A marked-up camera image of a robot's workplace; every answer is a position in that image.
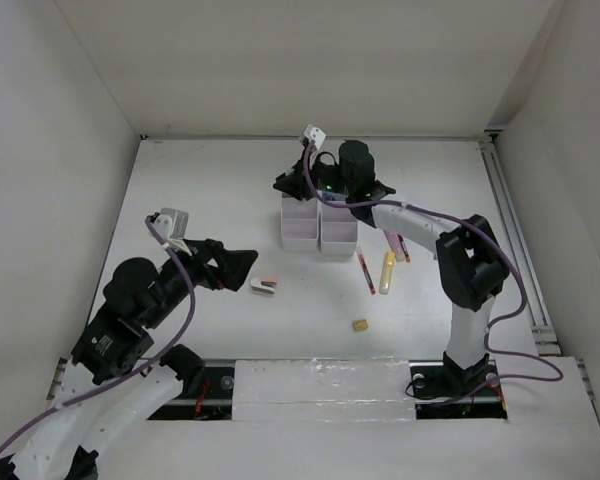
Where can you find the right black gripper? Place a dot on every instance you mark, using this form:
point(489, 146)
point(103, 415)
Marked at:
point(294, 180)

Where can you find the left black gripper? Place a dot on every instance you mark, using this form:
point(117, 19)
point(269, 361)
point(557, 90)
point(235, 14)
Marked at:
point(233, 264)

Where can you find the pink highlighter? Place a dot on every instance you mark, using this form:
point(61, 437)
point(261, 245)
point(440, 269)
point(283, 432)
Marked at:
point(395, 245)

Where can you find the yellow highlighter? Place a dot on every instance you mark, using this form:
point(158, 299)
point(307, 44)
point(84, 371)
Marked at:
point(386, 273)

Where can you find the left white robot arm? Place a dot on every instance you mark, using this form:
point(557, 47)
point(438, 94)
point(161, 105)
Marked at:
point(110, 384)

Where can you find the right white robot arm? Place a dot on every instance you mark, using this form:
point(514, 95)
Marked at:
point(470, 264)

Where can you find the pink white mini stapler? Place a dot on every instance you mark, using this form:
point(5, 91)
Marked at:
point(266, 284)

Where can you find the right white organizer box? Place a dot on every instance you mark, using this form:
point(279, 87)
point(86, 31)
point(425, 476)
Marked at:
point(338, 230)

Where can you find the white organizer box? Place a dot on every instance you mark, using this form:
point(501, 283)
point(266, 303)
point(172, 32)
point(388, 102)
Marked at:
point(338, 230)
point(299, 224)

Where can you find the left white organizer box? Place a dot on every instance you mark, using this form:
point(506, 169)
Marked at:
point(299, 224)

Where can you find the orange red pen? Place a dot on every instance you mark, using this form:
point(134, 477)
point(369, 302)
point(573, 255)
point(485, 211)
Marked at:
point(404, 248)

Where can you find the small tan eraser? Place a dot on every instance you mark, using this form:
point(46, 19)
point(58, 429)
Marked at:
point(360, 325)

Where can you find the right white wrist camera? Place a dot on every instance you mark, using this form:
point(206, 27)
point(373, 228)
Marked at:
point(312, 136)

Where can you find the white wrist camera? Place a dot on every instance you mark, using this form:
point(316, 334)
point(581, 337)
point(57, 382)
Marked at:
point(312, 136)
point(168, 226)

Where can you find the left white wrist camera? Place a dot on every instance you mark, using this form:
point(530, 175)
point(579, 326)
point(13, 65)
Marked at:
point(168, 226)

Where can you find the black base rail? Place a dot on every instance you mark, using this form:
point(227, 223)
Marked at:
point(377, 390)

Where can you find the aluminium side rail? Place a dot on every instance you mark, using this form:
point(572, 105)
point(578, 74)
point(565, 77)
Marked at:
point(541, 325)

